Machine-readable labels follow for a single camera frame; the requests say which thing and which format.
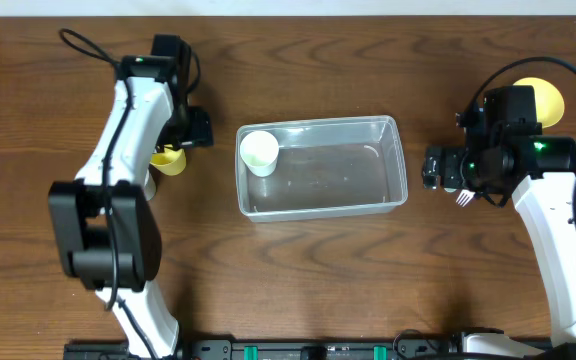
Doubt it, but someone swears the yellow plastic cup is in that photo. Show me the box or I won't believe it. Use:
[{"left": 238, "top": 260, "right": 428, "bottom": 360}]
[{"left": 150, "top": 145, "right": 186, "bottom": 176}]

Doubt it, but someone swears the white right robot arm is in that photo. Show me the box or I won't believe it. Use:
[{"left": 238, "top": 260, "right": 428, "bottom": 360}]
[{"left": 422, "top": 78, "right": 576, "bottom": 359}]

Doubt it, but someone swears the yellow plastic bowl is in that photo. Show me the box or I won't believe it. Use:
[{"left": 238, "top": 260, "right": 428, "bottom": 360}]
[{"left": 513, "top": 77, "right": 565, "bottom": 128}]

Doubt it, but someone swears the white plastic cup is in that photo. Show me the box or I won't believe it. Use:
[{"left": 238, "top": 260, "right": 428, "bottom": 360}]
[{"left": 239, "top": 131, "right": 279, "bottom": 177}]

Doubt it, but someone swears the grey plastic cup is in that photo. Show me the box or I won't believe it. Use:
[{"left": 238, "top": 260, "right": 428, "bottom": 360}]
[{"left": 143, "top": 170, "right": 157, "bottom": 201}]

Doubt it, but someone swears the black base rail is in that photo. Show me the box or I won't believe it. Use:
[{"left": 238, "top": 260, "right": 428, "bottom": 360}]
[{"left": 62, "top": 327, "right": 576, "bottom": 360}]

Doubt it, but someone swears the pink plastic fork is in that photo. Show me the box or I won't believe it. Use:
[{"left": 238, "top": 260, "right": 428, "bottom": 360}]
[{"left": 456, "top": 189, "right": 475, "bottom": 207}]

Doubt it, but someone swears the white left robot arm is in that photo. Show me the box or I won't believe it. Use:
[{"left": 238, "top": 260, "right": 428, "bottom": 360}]
[{"left": 48, "top": 52, "right": 214, "bottom": 359}]

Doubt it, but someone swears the clear plastic storage container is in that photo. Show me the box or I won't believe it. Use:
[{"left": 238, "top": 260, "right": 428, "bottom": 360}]
[{"left": 235, "top": 115, "right": 408, "bottom": 222}]

